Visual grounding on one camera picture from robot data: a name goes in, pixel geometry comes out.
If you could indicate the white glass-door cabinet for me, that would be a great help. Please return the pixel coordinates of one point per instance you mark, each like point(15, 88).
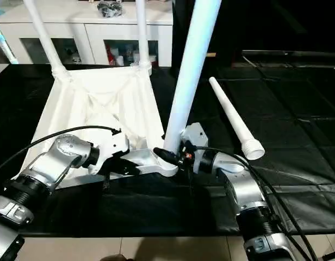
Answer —
point(75, 27)

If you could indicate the small yellow label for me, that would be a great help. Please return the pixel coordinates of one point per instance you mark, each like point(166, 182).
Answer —
point(211, 54)

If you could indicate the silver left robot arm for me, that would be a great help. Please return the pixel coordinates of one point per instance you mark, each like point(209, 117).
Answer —
point(48, 168)

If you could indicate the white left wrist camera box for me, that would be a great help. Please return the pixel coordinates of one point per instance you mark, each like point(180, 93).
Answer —
point(110, 148)

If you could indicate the black metal bar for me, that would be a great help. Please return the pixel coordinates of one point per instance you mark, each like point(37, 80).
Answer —
point(298, 55)

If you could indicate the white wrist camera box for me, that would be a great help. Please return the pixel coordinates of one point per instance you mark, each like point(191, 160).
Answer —
point(110, 148)
point(193, 136)

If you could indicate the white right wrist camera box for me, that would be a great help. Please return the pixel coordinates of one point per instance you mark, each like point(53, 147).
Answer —
point(193, 136)

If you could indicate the white plastic table top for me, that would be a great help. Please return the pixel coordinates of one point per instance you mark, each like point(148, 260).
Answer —
point(102, 103)

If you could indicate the crumpled silver object on cabinet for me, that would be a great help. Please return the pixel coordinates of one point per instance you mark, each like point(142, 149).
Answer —
point(110, 7)

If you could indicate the black work mat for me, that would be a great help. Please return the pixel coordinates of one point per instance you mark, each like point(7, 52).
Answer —
point(298, 119)

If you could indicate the dark left robot foot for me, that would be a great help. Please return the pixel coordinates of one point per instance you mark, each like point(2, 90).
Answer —
point(113, 258)

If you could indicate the white plastic table leg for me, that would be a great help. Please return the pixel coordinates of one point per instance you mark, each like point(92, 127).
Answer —
point(192, 70)
point(45, 38)
point(141, 32)
point(233, 117)

